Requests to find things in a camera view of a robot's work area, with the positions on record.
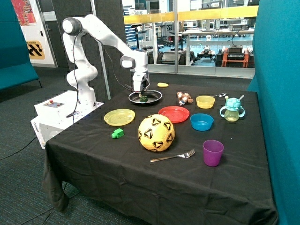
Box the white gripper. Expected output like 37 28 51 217
132 71 150 98

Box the green toy capsicum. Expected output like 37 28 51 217
139 96 148 103

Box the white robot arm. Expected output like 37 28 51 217
62 14 150 108

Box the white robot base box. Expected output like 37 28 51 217
31 90 103 149

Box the yellow plastic plate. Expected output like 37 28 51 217
104 109 135 126

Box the red plastic plate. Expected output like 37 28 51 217
158 106 190 123

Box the black frying pan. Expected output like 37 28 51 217
128 85 162 105

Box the yellow toy lemon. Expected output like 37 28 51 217
157 82 169 87

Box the brown plush toy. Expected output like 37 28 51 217
177 92 194 105

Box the yellow black soccer ball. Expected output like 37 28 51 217
138 114 175 152

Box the green toy block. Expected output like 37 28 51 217
111 128 124 139

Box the yellow plastic bowl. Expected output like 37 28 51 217
196 95 215 109

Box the black tablecloth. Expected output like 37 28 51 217
42 85 278 225

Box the blue plastic bowl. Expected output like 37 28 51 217
190 113 214 131

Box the silver metal fork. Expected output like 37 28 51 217
150 149 195 163

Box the silver metal spoon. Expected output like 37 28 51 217
212 92 227 98

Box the purple plastic cup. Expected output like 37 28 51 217
203 140 224 167

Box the turtle lid sippy cup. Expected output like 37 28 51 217
219 96 245 122

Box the orange mobile robot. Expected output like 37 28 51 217
221 45 249 68

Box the white lab table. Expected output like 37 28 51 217
178 29 255 68

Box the yellow black warning sign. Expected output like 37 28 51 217
26 40 45 60

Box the teal sofa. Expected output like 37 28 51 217
0 0 39 90

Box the teal partition panel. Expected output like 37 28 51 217
249 0 300 225

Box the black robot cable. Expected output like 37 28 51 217
67 31 135 118

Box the red wall poster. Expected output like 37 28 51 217
11 0 37 26

